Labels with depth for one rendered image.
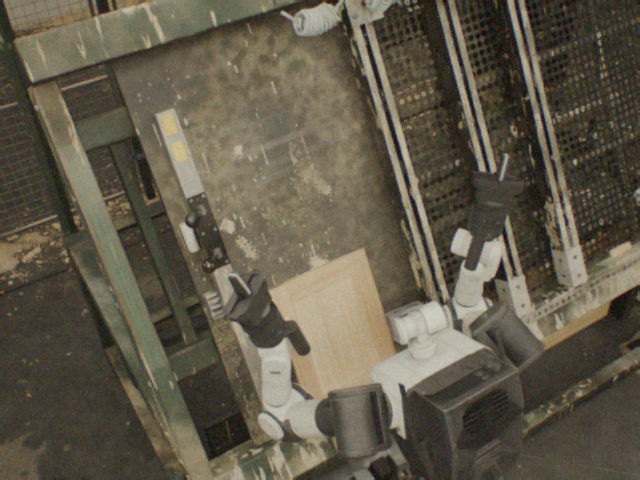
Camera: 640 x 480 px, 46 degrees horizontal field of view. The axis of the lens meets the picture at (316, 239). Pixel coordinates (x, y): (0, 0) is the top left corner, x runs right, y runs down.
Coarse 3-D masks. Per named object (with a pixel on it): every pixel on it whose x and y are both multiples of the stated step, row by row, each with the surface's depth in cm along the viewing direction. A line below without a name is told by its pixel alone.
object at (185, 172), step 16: (160, 112) 184; (160, 128) 184; (176, 160) 186; (192, 160) 188; (176, 176) 188; (192, 176) 189; (192, 192) 189; (224, 272) 195; (224, 288) 196; (224, 304) 197; (240, 336) 199; (240, 352) 202; (256, 352) 201; (256, 368) 202; (256, 384) 203
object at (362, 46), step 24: (336, 0) 201; (360, 0) 195; (360, 24) 196; (360, 48) 200; (360, 72) 205; (384, 72) 204; (384, 96) 206; (384, 120) 206; (384, 144) 209; (384, 168) 214; (408, 168) 211; (408, 192) 215; (408, 216) 213; (408, 240) 218; (432, 240) 217; (432, 264) 219; (432, 288) 219
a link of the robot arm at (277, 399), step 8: (264, 384) 179; (288, 384) 179; (264, 392) 180; (272, 392) 178; (280, 392) 179; (288, 392) 181; (296, 392) 187; (304, 392) 187; (264, 400) 184; (272, 400) 181; (280, 400) 181; (288, 400) 184; (296, 400) 185; (264, 408) 185; (272, 408) 183; (280, 408) 183; (288, 408) 184; (280, 416) 182
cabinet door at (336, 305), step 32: (352, 256) 213; (288, 288) 206; (320, 288) 210; (352, 288) 214; (320, 320) 211; (352, 320) 216; (384, 320) 220; (320, 352) 212; (352, 352) 217; (384, 352) 221; (320, 384) 213; (352, 384) 218
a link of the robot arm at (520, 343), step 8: (512, 312) 178; (504, 320) 176; (512, 320) 176; (520, 320) 178; (496, 328) 176; (504, 328) 176; (512, 328) 176; (520, 328) 177; (528, 328) 179; (488, 336) 178; (504, 336) 176; (512, 336) 176; (520, 336) 176; (528, 336) 177; (496, 344) 178; (504, 344) 177; (512, 344) 176; (520, 344) 176; (528, 344) 176; (536, 344) 177; (512, 352) 177; (520, 352) 176; (528, 352) 176; (512, 360) 178; (520, 360) 177
